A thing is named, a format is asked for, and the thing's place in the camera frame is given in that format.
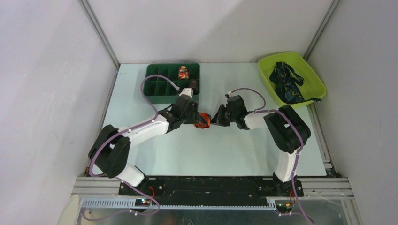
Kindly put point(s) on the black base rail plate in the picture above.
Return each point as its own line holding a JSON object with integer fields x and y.
{"x": 217, "y": 191}

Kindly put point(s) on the lime green plastic bin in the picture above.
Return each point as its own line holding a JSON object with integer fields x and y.
{"x": 313, "y": 86}

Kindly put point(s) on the corner aluminium post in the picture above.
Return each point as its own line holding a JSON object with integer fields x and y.
{"x": 92, "y": 18}
{"x": 322, "y": 27}

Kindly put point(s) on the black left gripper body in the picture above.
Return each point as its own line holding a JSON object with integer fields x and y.
{"x": 192, "y": 116}

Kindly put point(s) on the green compartment organizer tray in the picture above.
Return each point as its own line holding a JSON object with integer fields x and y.
{"x": 163, "y": 86}

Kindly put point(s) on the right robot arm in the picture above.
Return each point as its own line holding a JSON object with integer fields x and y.
{"x": 289, "y": 132}

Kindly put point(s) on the orange navy striped tie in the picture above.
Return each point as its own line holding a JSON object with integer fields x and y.
{"x": 204, "y": 121}

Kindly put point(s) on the right corner aluminium post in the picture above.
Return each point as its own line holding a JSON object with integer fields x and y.
{"x": 322, "y": 27}

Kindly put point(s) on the brown patterned rolled tie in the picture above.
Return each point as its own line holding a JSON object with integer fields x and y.
{"x": 194, "y": 85}

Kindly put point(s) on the left corner aluminium post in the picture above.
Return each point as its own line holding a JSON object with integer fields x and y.
{"x": 92, "y": 18}

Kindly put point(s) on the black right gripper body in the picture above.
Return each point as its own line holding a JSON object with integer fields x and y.
{"x": 233, "y": 115}

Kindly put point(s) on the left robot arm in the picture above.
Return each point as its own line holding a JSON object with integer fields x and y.
{"x": 110, "y": 150}

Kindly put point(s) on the navy floral gold tie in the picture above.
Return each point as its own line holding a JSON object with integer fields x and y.
{"x": 287, "y": 83}

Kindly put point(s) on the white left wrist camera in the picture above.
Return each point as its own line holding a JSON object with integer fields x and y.
{"x": 187, "y": 91}

